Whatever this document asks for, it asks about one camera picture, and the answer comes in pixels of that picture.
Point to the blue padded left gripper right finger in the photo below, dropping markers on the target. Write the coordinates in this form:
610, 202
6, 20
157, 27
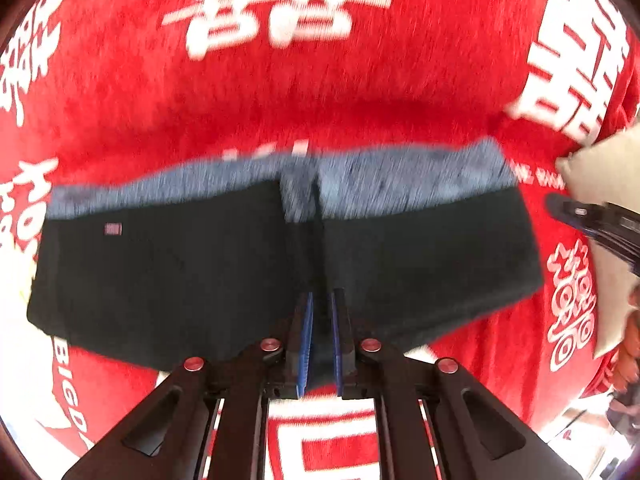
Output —
435, 421

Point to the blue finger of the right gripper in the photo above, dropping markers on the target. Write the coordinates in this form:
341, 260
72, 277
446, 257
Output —
575, 212

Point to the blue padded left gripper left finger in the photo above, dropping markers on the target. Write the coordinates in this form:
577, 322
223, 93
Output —
207, 420

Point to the black pants with blue waistband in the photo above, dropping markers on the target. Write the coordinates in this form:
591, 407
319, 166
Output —
205, 258

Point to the person's hand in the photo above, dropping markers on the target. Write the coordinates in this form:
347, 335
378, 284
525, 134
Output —
626, 369

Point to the beige pillow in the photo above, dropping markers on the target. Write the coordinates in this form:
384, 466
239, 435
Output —
607, 172

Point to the red blanket with white characters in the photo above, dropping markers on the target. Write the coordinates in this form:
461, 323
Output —
104, 92

